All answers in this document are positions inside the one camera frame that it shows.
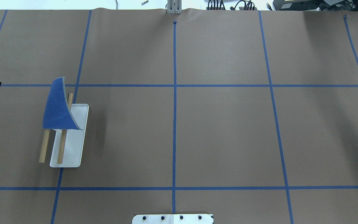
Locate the brown paper table mat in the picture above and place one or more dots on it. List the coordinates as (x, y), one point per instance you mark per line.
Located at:
(250, 116)

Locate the blue towel with grey edge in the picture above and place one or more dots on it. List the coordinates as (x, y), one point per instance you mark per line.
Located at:
(57, 115)

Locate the black equipment box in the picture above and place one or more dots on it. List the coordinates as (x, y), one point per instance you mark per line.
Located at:
(319, 5)

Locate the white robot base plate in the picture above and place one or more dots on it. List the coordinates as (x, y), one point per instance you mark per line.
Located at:
(173, 219)

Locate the white towel rack with wooden bars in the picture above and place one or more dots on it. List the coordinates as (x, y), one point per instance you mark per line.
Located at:
(67, 147)

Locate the aluminium frame post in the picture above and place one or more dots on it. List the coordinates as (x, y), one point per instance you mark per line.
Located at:
(174, 7)

